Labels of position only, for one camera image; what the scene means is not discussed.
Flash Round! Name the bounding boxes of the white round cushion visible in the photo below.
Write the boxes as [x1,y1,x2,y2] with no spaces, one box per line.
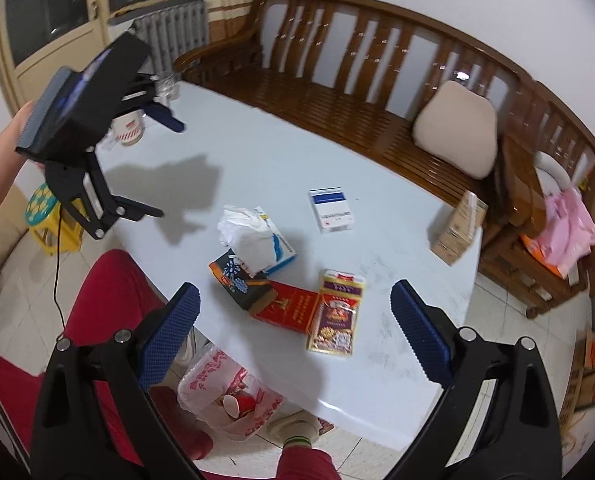
[533,151,573,196]

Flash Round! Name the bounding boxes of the grey radiator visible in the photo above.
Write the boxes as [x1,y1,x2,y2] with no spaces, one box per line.
[132,0,210,78]

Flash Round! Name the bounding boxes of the red paper cup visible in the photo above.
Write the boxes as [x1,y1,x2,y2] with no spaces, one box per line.
[222,391,258,418]

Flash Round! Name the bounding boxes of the red cigarette box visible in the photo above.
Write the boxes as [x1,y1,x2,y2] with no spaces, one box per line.
[250,280,323,335]

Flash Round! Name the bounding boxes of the brown cardboard box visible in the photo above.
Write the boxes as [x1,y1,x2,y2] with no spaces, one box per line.
[431,190,489,267]

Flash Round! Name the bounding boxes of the pink plastic bag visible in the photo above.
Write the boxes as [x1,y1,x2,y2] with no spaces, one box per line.
[542,185,595,281]

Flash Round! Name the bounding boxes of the black cable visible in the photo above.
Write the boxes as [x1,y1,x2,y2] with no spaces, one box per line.
[52,210,69,333]

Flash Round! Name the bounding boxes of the brown wooden armchair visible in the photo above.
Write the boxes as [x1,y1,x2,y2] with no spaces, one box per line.
[480,80,595,321]

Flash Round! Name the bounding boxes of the white red-printed plastic bag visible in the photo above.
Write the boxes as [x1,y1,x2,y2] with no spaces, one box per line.
[177,345,285,443]

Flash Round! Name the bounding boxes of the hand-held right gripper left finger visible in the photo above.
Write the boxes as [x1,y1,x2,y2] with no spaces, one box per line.
[30,282,203,480]

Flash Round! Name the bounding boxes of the person's left forearm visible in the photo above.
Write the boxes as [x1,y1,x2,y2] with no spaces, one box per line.
[0,101,45,261]

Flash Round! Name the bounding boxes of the person's leg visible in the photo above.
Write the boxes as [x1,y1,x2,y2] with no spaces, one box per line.
[0,249,213,480]
[276,444,345,480]

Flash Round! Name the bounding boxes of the beige slipper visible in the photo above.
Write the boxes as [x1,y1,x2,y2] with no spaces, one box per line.
[268,409,334,448]

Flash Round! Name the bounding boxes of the blue and white tissue packet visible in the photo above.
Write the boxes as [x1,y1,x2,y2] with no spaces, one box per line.
[224,207,298,276]

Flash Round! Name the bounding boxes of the person's right leg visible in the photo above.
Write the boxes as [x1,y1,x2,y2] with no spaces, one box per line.
[276,444,345,480]

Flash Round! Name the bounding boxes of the white tissue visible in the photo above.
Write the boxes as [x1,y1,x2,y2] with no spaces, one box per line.
[217,205,278,273]

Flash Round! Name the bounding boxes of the person's left leg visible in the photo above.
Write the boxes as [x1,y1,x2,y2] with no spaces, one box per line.
[0,249,213,480]

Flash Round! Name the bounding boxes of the instant noodle cup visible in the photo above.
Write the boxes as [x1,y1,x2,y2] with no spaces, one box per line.
[111,110,144,147]

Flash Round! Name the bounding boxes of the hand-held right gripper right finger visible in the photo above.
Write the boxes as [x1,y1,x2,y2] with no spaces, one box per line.
[385,280,563,480]

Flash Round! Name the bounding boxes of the brown wooden bench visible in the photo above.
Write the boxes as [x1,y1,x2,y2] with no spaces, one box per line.
[174,0,543,211]

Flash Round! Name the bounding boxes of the dark cigarette box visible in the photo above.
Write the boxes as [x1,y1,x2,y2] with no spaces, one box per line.
[208,249,273,311]

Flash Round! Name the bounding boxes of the yellow plastic stool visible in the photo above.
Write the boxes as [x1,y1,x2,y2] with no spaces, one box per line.
[24,182,85,256]

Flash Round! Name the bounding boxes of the purple and gold carton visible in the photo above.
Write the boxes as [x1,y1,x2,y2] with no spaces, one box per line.
[306,269,367,357]

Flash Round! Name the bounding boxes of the cream wooden door frame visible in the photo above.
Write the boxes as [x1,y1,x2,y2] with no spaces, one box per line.
[0,0,205,111]

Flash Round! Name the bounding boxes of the clear plastic container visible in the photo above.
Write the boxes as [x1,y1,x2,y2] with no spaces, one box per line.
[154,72,180,106]

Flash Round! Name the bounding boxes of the orange plastic bag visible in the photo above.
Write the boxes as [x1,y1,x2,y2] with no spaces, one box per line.
[521,234,568,278]

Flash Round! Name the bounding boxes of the blue and white medicine box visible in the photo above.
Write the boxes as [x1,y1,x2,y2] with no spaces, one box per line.
[309,186,354,234]

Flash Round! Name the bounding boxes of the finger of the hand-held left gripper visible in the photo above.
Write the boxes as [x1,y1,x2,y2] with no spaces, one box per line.
[117,74,185,133]
[44,147,164,241]

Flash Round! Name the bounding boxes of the beige back cushion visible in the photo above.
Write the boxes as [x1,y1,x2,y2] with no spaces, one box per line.
[411,80,499,180]

